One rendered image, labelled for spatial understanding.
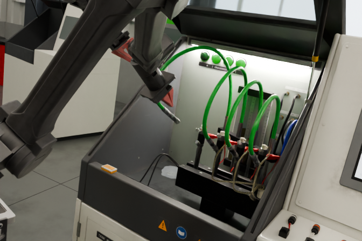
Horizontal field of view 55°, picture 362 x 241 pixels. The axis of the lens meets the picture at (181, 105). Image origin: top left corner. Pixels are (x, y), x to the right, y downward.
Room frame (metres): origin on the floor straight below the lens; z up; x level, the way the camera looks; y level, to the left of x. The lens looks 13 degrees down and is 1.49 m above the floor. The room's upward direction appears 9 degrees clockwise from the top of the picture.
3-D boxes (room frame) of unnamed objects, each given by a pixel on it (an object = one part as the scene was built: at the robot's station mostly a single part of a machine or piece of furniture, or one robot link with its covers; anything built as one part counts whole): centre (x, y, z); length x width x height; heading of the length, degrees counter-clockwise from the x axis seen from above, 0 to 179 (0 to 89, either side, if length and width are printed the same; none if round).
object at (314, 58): (1.12, -0.40, 1.48); 0.20 x 0.02 x 0.39; 152
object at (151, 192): (1.04, 0.03, 0.87); 0.62 x 0.04 x 0.16; 58
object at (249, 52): (1.47, -0.23, 1.43); 0.54 x 0.03 x 0.02; 58
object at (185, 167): (1.18, -0.20, 0.91); 0.34 x 0.10 x 0.15; 58
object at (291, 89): (1.34, -0.44, 1.20); 0.13 x 0.03 x 0.31; 58
